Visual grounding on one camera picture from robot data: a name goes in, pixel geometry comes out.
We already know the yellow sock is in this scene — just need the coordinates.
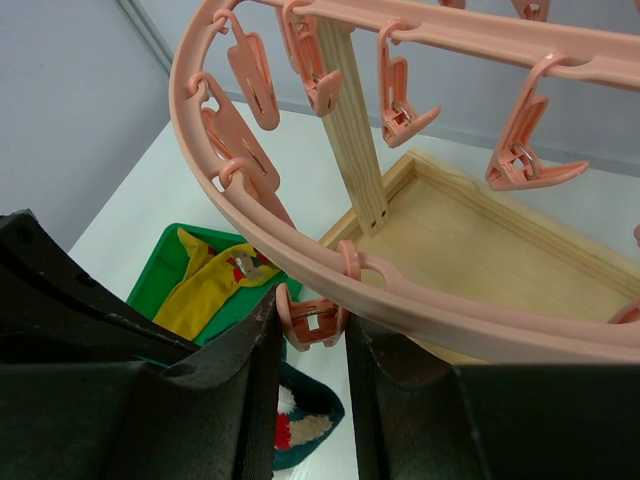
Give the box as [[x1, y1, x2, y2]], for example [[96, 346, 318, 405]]
[[153, 228, 279, 340]]

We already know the green plastic tray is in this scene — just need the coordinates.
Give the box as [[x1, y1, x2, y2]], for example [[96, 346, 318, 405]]
[[127, 223, 302, 346]]

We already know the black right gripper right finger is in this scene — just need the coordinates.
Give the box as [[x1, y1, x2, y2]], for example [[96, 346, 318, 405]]
[[346, 317, 639, 479]]

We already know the wooden hanger rack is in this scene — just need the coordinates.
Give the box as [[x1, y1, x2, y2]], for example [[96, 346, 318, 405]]
[[319, 21, 639, 363]]

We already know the pink round clip hanger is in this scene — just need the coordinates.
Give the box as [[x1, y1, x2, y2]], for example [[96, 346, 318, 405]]
[[169, 1, 639, 363]]

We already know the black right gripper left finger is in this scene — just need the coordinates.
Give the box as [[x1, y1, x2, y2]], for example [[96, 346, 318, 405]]
[[1, 211, 281, 479]]

